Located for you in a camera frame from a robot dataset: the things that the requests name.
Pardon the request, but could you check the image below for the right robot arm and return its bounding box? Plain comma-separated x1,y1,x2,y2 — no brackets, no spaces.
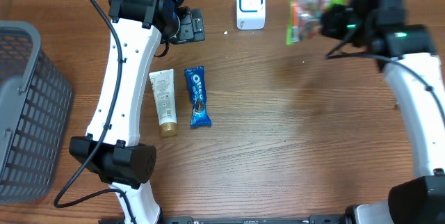
321,0,444,224

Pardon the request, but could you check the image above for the white cream tube gold cap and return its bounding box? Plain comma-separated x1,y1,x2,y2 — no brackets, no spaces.
149,69,178,137

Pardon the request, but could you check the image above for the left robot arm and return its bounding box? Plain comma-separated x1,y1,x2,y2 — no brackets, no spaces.
69,0,205,223

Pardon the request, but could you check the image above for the blue Oreo cookie pack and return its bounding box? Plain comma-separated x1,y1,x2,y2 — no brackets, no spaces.
184,66,211,128

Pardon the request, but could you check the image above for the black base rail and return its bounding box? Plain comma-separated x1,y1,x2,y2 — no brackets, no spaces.
98,215,348,224

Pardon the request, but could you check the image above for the green snack bag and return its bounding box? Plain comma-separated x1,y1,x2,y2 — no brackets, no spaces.
286,0,345,45

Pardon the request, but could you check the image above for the white barcode scanner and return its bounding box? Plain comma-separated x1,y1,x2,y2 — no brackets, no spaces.
236,0,266,31

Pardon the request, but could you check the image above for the grey plastic mesh basket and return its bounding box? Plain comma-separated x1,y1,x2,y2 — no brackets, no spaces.
1,20,74,204

